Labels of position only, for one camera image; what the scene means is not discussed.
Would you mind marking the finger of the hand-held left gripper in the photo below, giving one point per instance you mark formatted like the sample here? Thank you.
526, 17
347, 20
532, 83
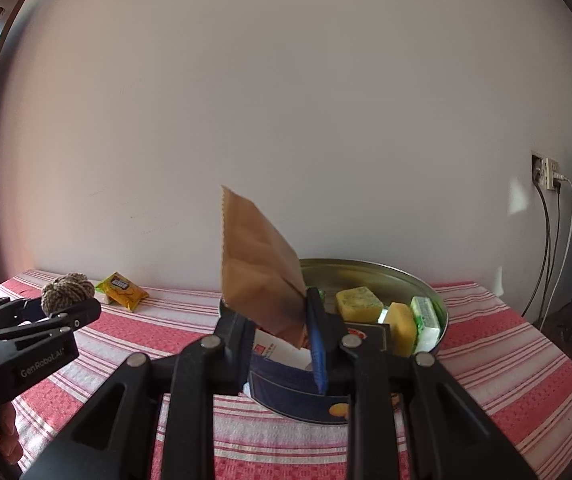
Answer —
0, 312
60, 322

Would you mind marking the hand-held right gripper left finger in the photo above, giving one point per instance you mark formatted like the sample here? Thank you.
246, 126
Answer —
233, 345

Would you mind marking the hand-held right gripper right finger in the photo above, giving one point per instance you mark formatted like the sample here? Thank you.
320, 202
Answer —
316, 355

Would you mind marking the brown twine ball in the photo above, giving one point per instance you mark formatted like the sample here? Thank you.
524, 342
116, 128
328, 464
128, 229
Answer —
65, 290

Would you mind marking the round metal tin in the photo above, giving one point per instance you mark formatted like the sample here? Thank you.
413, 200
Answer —
281, 390

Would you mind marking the green tissue pack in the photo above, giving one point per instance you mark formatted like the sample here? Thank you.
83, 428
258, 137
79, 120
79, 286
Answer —
426, 317
320, 292

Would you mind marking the yellow sponge block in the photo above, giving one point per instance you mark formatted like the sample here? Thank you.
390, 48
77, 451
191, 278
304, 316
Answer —
400, 330
358, 302

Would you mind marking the tan paper packet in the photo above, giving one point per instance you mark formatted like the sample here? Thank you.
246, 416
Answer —
256, 260

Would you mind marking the white box with red label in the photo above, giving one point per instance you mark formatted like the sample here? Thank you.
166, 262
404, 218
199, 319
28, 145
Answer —
281, 355

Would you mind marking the green snack packet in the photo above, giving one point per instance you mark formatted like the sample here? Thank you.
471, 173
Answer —
101, 291

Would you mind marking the black box with red emblem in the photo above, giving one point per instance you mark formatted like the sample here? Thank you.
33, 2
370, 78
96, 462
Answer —
373, 337

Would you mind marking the yellow snack packet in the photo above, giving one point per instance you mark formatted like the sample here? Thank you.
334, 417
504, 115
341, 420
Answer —
123, 292

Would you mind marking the red striped tablecloth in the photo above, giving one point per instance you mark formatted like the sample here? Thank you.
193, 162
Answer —
491, 360

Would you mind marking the white wall socket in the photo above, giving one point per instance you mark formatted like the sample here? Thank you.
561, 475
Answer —
546, 170

